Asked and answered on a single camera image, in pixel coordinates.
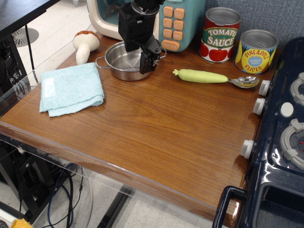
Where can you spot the pineapple slices can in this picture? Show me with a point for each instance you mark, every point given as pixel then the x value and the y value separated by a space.
pixel 256 51

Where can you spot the toy microwave oven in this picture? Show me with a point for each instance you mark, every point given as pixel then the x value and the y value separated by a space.
pixel 175 25

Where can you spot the black desk top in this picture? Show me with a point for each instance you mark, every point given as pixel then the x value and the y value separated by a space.
pixel 15 14

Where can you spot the light blue folded cloth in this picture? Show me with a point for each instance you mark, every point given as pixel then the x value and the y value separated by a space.
pixel 70 90

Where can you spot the dark blue toy stove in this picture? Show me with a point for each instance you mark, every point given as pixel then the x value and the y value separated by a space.
pixel 273 196

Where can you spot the plush mushroom toy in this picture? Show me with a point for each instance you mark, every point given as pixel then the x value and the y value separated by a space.
pixel 85 42

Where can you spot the spoon with green carrot handle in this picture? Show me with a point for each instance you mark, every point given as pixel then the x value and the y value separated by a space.
pixel 214 78

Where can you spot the black table leg frame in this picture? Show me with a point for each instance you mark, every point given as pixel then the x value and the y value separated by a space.
pixel 114 209

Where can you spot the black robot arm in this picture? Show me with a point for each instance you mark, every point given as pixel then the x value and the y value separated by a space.
pixel 136 21

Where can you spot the small stainless steel pan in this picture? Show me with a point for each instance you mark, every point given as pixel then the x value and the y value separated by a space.
pixel 124 65

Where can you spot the white stove knob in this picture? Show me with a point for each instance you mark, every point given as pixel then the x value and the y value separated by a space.
pixel 247 148
pixel 265 84
pixel 259 105

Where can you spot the tomato sauce can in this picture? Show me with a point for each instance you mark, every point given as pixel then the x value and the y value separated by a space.
pixel 219 34

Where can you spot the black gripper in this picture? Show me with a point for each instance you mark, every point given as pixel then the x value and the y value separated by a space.
pixel 135 26

